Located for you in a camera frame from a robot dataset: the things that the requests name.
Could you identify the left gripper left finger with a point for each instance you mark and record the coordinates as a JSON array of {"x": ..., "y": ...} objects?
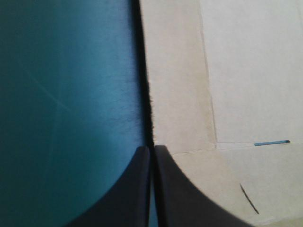
[{"x": 123, "y": 196}]

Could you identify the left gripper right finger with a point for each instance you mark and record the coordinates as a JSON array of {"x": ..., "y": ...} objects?
[{"x": 180, "y": 201}]

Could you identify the brown cardboard box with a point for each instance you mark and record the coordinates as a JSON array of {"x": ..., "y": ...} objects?
[{"x": 236, "y": 82}]

